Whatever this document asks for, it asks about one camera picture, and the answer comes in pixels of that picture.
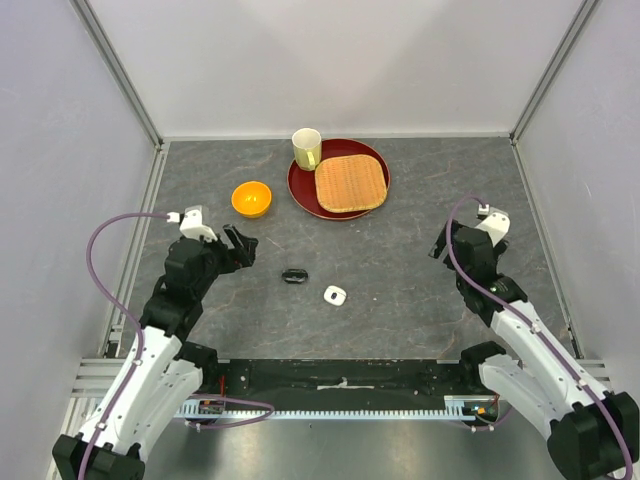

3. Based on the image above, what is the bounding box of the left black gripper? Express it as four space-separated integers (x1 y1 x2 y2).
194 224 257 298

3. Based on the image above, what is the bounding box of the black earbud charging case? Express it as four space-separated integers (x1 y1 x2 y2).
281 268 309 284

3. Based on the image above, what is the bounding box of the white earbud charging case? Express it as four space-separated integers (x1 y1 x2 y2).
323 285 347 307

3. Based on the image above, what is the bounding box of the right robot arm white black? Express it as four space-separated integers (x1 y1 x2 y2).
429 215 639 479

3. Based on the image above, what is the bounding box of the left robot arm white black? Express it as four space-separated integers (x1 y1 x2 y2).
52 225 259 479

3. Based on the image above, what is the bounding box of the orange bowl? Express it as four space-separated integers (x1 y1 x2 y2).
231 181 272 219

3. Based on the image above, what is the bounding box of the dark red round tray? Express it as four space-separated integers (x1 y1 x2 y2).
287 138 391 221

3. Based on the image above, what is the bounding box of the woven bamboo square tray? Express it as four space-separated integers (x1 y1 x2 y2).
314 154 388 213

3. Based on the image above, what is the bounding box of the cream ceramic mug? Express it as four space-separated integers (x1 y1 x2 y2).
291 128 322 171

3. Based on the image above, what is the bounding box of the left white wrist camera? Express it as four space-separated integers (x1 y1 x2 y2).
179 205 218 243

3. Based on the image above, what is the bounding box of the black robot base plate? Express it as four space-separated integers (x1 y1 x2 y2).
199 359 495 412

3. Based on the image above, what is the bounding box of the slotted cable duct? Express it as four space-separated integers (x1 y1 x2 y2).
174 396 498 422

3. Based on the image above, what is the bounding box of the aluminium frame rail left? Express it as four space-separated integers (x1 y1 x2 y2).
69 0 165 149

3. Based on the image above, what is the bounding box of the aluminium frame rail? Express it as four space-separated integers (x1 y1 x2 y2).
509 0 600 146
69 0 165 149

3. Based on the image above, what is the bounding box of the aluminium frame rail right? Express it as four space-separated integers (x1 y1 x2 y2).
509 0 600 146

